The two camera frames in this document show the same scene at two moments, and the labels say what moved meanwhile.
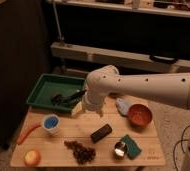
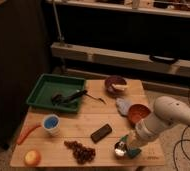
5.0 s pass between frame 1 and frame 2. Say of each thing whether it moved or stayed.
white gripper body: moved
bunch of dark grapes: stayed
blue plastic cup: stayed
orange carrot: stayed
